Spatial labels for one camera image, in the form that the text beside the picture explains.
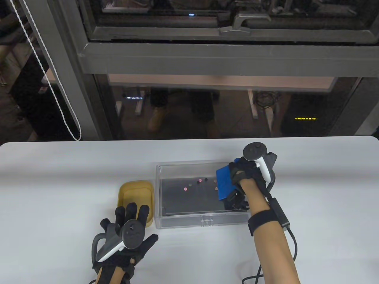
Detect person's right hand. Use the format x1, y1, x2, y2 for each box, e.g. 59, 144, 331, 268
225, 157, 276, 211

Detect person's left hand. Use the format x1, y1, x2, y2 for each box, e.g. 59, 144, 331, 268
92, 202, 159, 280

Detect blue rectangular block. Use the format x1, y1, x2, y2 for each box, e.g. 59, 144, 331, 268
216, 166, 238, 202

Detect person's right forearm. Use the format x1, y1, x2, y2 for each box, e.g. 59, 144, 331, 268
239, 178, 300, 284

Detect person's left forearm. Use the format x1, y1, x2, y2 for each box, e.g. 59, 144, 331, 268
95, 265, 132, 284

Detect yellow plastic tray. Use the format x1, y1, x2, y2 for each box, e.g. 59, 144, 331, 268
118, 181, 155, 227

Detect black white left hand controller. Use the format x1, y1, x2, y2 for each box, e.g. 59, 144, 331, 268
92, 220, 145, 263

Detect black white hand controller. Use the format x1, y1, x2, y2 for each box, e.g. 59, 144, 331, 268
243, 142, 278, 184
92, 220, 145, 263

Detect small coloured beads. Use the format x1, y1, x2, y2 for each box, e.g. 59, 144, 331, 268
183, 177, 219, 191

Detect clear plastic box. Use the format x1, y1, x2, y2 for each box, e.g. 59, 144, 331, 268
155, 161, 251, 230

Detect black white right hand controller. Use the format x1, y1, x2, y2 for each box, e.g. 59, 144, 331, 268
243, 142, 278, 184

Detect black forearm strap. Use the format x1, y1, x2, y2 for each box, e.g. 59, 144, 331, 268
248, 209, 281, 237

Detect black cable with adapter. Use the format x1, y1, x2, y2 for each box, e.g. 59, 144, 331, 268
242, 185, 298, 284

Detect grey metal window frame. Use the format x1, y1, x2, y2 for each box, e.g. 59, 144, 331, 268
25, 0, 379, 141

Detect white beaded blind cord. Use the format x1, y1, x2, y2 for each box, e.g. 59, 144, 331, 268
9, 0, 82, 141

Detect grey window handle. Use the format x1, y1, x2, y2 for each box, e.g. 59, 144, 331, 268
219, 12, 271, 35

